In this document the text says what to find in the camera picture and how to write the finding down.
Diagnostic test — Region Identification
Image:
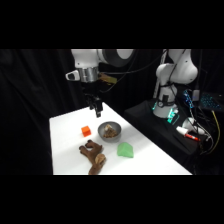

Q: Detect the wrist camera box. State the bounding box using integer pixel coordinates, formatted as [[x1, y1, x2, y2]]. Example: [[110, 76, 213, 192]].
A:
[[97, 73, 118, 85]]

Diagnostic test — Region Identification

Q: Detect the orange cube block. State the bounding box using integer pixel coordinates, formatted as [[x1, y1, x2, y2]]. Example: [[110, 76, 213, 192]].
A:
[[81, 125, 92, 138]]

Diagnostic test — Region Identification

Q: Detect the green triangle block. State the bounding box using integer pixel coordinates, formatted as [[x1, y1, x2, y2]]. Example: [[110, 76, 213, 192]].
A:
[[116, 141, 136, 159]]

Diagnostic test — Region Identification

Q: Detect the brown teddy bear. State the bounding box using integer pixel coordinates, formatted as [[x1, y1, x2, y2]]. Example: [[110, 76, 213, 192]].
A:
[[78, 139, 107, 176]]

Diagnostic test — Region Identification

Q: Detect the yellow cable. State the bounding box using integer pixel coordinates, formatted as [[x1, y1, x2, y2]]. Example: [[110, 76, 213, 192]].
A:
[[199, 110, 221, 155]]

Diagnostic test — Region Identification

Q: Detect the black curtain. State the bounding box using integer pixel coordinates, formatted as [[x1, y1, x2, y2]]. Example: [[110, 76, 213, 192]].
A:
[[0, 49, 224, 176]]

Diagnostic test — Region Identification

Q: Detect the white round device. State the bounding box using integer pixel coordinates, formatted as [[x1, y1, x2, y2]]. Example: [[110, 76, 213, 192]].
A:
[[182, 117, 205, 135]]

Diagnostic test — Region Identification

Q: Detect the brown object in bowl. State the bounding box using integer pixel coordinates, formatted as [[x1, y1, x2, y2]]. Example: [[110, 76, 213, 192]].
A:
[[102, 123, 119, 139]]

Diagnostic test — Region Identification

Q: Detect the grey metal bowl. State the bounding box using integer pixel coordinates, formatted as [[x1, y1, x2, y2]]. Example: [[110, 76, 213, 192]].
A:
[[97, 121, 122, 143]]

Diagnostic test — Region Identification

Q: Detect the white marker with red cap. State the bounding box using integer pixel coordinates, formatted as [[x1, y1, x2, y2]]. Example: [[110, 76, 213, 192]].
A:
[[175, 126, 200, 142]]

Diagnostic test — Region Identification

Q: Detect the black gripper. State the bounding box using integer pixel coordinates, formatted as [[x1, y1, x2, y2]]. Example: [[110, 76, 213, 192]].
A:
[[81, 80, 103, 119]]

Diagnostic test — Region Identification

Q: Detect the laptop with lit keyboard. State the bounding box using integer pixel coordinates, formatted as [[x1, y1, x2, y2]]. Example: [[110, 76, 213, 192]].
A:
[[199, 93, 224, 112]]

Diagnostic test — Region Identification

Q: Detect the black robot stand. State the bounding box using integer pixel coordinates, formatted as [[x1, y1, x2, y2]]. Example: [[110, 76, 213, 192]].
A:
[[123, 99, 208, 166]]

